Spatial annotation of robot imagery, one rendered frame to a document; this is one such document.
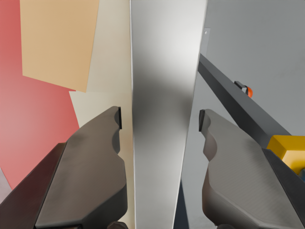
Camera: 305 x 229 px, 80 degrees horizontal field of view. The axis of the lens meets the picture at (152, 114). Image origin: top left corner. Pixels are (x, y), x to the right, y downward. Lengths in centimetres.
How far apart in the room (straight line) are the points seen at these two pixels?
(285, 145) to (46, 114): 23
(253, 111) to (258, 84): 94
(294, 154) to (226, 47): 99
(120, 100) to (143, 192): 8
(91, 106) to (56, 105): 3
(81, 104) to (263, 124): 29
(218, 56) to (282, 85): 47
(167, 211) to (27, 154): 15
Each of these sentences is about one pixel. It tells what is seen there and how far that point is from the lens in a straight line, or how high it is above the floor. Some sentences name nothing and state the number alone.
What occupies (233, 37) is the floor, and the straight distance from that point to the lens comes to 118.
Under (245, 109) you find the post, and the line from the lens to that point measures 39.
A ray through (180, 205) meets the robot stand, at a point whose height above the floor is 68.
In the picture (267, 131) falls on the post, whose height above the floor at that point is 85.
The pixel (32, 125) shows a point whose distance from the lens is 19.
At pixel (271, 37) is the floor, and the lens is 127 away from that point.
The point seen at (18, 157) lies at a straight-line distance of 23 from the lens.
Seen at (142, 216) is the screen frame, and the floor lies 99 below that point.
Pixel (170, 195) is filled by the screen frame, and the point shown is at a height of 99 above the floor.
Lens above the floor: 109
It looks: 61 degrees down
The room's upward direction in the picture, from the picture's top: 179 degrees counter-clockwise
